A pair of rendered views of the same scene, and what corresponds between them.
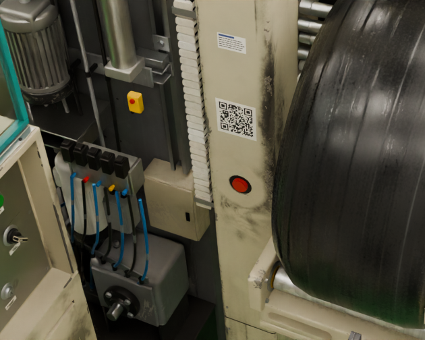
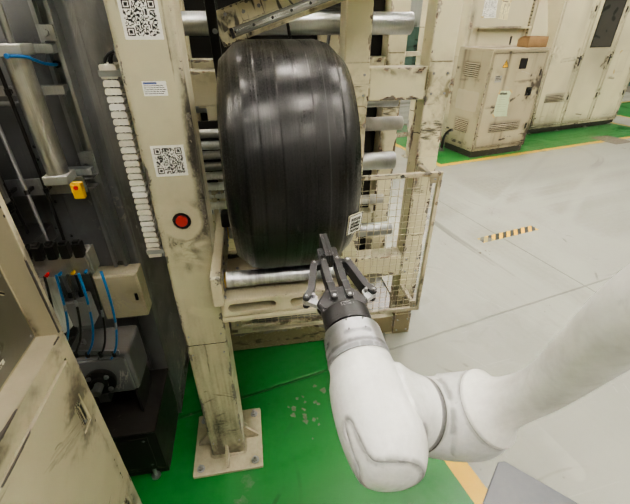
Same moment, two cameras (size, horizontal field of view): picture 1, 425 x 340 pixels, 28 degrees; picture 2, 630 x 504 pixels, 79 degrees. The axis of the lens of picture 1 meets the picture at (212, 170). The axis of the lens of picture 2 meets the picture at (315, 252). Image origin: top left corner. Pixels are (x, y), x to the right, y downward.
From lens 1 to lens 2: 74 cm
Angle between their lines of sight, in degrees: 33
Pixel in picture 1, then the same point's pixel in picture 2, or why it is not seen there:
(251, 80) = (176, 119)
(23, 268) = (5, 331)
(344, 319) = (279, 288)
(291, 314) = (245, 298)
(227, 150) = (167, 192)
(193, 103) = (132, 161)
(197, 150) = (142, 205)
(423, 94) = (308, 66)
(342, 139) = (268, 102)
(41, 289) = (30, 354)
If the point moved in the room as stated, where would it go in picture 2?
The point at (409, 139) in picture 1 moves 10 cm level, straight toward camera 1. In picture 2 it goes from (311, 90) to (332, 98)
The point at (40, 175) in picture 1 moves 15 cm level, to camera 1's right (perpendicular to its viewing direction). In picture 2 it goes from (4, 229) to (91, 208)
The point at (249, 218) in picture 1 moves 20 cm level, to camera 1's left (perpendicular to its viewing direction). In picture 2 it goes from (193, 248) to (116, 275)
